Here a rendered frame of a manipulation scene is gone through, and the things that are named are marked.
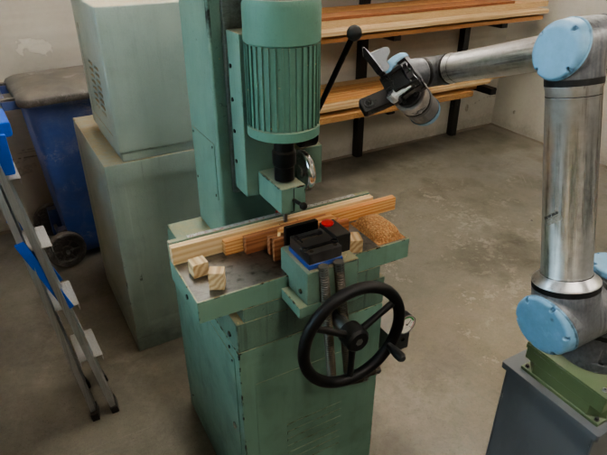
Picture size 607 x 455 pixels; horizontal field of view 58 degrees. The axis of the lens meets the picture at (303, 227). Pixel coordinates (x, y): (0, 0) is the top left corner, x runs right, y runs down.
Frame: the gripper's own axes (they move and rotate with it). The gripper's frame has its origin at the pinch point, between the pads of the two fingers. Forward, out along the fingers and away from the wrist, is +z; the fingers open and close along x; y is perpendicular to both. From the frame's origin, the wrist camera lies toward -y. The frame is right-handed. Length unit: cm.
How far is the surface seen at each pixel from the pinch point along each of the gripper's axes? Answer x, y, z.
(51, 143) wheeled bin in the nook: -103, -158, -47
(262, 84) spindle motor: -1.4, -18.8, 21.6
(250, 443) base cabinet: 64, -81, -14
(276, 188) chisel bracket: 12.5, -34.0, 3.8
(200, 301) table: 33, -55, 21
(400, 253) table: 35.7, -21.2, -24.8
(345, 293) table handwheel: 46, -27, 10
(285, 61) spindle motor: -1.9, -11.5, 22.1
